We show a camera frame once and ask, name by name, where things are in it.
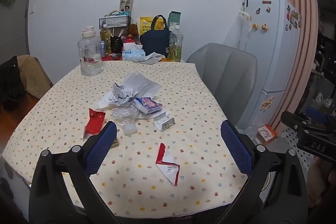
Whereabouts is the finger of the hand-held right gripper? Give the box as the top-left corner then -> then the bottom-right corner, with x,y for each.
281,111 -> 315,134
306,106 -> 328,123

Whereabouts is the green carton box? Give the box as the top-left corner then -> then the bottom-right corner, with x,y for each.
167,11 -> 181,30

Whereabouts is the navy lunch bag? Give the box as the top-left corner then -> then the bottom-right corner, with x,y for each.
140,15 -> 172,57

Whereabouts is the grey door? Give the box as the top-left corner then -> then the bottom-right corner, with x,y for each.
0,0 -> 37,56

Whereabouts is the red packet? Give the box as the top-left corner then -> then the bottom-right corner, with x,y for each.
83,108 -> 106,140

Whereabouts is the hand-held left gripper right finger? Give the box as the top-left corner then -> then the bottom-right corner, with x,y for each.
220,120 -> 309,224

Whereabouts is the white tissue paper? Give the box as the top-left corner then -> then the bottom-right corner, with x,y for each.
96,70 -> 162,109

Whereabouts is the silver blister pack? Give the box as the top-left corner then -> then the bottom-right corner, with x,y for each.
153,112 -> 176,131

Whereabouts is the yellow snack packet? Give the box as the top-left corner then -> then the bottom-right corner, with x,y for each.
139,17 -> 167,35

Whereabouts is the yellow red figure magnet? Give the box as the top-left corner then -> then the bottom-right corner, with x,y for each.
260,97 -> 274,110

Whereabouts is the printed paper tote bag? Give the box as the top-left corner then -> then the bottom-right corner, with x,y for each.
119,0 -> 135,17

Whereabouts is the blue tissue box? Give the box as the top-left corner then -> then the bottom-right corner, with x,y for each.
122,43 -> 146,62

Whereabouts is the slim tea bottle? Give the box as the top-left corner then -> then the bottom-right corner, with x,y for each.
100,25 -> 112,56

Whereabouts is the dark shelf unit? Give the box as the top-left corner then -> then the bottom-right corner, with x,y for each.
310,9 -> 336,114

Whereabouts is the white plastic cap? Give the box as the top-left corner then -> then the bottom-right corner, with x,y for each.
122,123 -> 138,136

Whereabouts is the wide tea bottle white cap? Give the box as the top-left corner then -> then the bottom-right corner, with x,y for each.
168,25 -> 184,62

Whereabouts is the cluster of fridge magnets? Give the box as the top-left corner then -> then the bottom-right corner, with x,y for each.
285,5 -> 302,31

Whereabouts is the black holder cup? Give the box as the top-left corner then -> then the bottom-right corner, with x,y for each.
110,36 -> 124,52

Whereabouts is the teal packet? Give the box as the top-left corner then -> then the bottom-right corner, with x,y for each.
106,10 -> 130,17

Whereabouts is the grey chair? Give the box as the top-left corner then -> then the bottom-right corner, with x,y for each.
185,43 -> 259,126

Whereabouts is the red white torn wrapper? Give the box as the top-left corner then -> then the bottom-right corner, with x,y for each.
155,143 -> 182,186

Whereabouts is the blue pink packet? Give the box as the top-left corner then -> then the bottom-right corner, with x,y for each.
133,97 -> 163,115

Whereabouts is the white hanging bag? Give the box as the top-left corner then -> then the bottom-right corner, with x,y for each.
238,11 -> 252,48

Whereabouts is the clear plastic bag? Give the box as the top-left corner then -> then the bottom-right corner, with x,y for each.
238,123 -> 259,139
111,106 -> 139,126

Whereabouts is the white pegboard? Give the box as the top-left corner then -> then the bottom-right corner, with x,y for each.
282,124 -> 315,169

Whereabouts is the red mat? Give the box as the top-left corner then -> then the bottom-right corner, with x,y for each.
101,52 -> 124,61

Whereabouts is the floral tablecloth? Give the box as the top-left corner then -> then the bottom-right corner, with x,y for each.
1,60 -> 252,216

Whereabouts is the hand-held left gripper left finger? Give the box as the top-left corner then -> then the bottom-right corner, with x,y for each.
28,121 -> 121,224

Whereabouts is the black cloth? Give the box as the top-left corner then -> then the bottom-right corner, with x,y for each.
0,56 -> 27,110

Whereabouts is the black wire basket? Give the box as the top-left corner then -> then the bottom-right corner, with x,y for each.
99,15 -> 132,29

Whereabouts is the foil wrapper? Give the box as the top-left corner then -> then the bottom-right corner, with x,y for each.
109,83 -> 139,106

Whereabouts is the large clear water jug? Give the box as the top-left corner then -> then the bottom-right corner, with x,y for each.
77,26 -> 105,76

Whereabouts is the white crumpled bag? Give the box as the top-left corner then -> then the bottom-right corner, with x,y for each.
134,52 -> 166,65

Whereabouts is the orange white box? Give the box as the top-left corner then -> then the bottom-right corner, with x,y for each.
256,124 -> 278,145

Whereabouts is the white fridge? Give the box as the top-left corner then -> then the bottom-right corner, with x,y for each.
238,0 -> 302,138

